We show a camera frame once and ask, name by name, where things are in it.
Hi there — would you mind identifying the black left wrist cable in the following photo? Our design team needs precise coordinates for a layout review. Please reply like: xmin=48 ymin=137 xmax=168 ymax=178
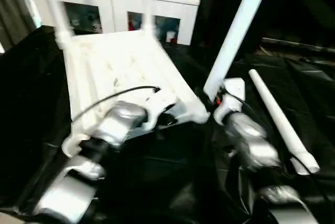
xmin=69 ymin=85 xmax=162 ymax=126

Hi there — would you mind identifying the black plastic mat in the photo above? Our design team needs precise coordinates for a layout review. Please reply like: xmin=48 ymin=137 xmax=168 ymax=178
xmin=0 ymin=25 xmax=335 ymax=224

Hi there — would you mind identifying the black metal rod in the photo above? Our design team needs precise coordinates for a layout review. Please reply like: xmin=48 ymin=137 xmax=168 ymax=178
xmin=261 ymin=38 xmax=335 ymax=53

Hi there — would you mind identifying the white plastic table leg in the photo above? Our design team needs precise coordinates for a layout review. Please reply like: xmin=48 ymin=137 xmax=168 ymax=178
xmin=41 ymin=0 xmax=75 ymax=50
xmin=202 ymin=0 xmax=275 ymax=100
xmin=140 ymin=0 xmax=159 ymax=39
xmin=248 ymin=69 xmax=321 ymax=176

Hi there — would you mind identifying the white plastic table top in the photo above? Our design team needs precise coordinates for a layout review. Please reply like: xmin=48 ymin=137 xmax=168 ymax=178
xmin=55 ymin=29 xmax=211 ymax=158

